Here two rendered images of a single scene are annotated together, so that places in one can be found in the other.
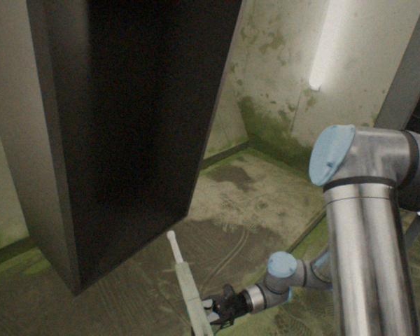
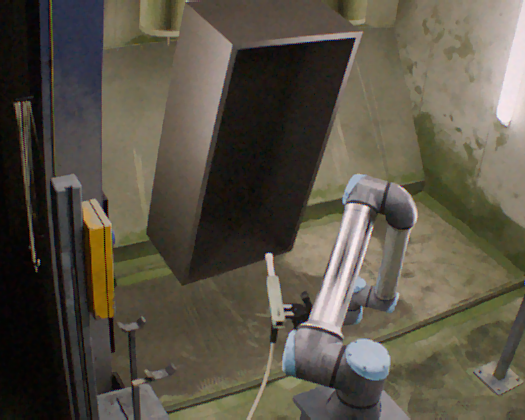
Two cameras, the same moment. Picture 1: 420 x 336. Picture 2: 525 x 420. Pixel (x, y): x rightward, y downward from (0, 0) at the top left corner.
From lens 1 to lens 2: 2.03 m
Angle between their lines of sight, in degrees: 13
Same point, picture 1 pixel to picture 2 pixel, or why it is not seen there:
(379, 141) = (371, 185)
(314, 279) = (375, 299)
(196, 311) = (275, 303)
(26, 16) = (217, 106)
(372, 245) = (347, 229)
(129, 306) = (216, 333)
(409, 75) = not seen: outside the picture
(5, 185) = (110, 187)
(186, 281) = (273, 287)
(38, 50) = (217, 118)
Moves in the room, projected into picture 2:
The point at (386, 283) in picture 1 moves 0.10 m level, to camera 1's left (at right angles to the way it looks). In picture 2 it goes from (346, 243) to (317, 235)
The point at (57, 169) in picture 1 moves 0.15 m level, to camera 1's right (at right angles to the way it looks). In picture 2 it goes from (204, 175) to (242, 184)
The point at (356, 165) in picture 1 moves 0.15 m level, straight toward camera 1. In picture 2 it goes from (356, 195) to (324, 206)
